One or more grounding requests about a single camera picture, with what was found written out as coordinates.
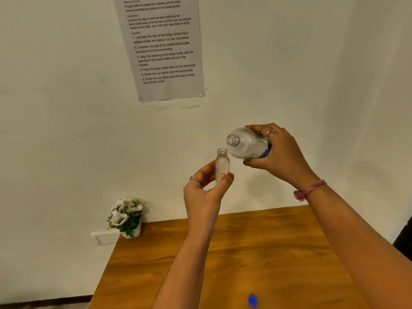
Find white flower potted plant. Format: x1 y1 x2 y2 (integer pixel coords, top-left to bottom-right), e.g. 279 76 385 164
106 198 144 239

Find large clear solution bottle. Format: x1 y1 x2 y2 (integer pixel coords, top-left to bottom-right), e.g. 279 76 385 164
226 127 273 160

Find small clear bottle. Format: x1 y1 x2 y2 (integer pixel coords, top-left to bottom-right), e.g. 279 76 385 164
215 148 231 185

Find white printed paper sheet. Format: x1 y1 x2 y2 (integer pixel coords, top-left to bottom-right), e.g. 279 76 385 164
112 0 206 103

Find person's right hand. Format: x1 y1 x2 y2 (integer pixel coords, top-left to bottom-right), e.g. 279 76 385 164
243 122 321 192

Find white wall socket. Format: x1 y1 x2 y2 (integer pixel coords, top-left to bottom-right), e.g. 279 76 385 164
91 230 121 245

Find pink wrist bracelet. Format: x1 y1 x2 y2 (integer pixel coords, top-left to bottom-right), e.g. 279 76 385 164
293 179 327 202

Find person's left forearm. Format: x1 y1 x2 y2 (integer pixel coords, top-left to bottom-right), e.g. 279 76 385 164
150 231 215 309

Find person's right forearm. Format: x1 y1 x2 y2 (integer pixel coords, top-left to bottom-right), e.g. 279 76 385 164
306 185 412 309

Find person's left hand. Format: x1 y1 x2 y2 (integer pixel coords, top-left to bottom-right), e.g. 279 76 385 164
183 160 235 237

